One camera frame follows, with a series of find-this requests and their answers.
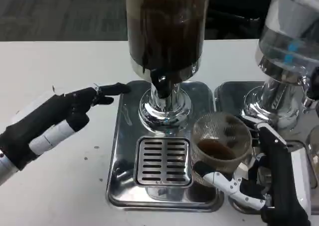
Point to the black tap of clear dispenser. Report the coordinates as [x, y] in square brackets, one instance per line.
[313, 84]

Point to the steel slotted drip grid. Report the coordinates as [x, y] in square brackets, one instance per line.
[163, 161]

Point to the clear ribbed glass cup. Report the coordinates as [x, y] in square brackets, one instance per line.
[214, 139]

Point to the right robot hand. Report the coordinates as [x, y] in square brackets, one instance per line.
[279, 176]

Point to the steel drip tray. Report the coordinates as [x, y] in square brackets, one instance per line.
[124, 141]
[228, 96]

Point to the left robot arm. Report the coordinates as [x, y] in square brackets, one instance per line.
[6, 170]

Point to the clear water dispenser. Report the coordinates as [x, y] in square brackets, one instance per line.
[281, 44]

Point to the black tap of dark dispenser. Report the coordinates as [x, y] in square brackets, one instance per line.
[160, 84]

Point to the dark drink dispenser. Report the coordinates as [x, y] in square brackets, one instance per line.
[164, 24]

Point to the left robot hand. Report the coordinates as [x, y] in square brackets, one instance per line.
[49, 116]

